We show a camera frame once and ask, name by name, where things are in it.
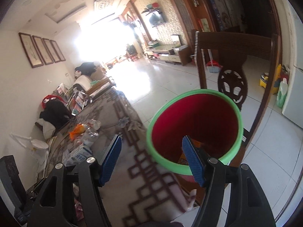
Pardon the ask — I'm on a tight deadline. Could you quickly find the orange plastic snack bag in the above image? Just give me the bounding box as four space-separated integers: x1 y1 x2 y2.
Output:
69 124 86 140

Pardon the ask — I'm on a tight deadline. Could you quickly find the wooden room divider cabinet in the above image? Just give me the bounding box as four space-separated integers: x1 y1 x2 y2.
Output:
170 0 242 47

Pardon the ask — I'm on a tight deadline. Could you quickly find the blue white milk carton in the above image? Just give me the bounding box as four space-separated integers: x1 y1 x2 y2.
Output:
63 145 92 166

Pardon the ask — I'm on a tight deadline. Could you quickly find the red bin with green rim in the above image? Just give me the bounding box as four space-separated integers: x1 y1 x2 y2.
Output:
146 89 244 180

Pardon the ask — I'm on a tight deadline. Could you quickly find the floral patterned tablecloth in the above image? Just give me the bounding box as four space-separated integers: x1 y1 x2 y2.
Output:
46 88 196 226

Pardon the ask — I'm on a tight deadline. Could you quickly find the magazine rack with magazines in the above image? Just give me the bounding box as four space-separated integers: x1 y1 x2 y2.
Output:
54 84 92 116

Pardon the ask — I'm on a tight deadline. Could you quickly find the white cushion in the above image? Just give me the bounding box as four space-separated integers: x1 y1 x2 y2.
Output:
35 118 55 140

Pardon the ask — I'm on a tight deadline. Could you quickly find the wooden sofa bench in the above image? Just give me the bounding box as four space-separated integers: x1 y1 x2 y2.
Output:
73 75 116 99

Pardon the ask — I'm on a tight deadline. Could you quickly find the black clothing pile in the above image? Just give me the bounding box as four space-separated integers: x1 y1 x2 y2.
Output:
40 99 73 134

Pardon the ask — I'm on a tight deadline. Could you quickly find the white desk lamp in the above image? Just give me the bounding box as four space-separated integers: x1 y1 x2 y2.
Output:
10 133 49 177

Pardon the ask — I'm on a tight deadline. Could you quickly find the black plush toy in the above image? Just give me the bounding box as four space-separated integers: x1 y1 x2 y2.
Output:
75 62 97 76

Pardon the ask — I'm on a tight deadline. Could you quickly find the red dustpan with broom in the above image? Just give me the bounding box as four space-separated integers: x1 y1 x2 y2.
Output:
206 49 222 73

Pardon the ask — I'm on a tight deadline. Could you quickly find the yellow child stool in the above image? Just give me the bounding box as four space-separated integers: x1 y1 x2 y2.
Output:
259 73 280 94

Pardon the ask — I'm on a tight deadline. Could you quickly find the white refrigerator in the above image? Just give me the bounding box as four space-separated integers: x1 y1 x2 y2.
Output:
282 3 302 127

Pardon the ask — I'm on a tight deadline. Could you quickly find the low tv cabinet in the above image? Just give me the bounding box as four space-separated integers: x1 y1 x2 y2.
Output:
145 45 192 66

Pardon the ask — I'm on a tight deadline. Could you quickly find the green detergent bottle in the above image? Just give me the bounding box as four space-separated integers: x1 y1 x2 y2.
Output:
276 78 288 108

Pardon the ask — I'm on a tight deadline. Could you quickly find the framed picture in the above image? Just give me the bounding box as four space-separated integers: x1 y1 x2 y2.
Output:
51 40 66 61
32 35 54 65
19 32 44 68
43 38 61 63

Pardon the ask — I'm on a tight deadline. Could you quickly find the dark wooden chair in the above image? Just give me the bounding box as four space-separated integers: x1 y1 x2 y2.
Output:
192 29 281 148

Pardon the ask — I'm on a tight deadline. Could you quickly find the wall mounted television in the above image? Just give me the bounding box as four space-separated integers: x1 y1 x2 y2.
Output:
146 10 166 27

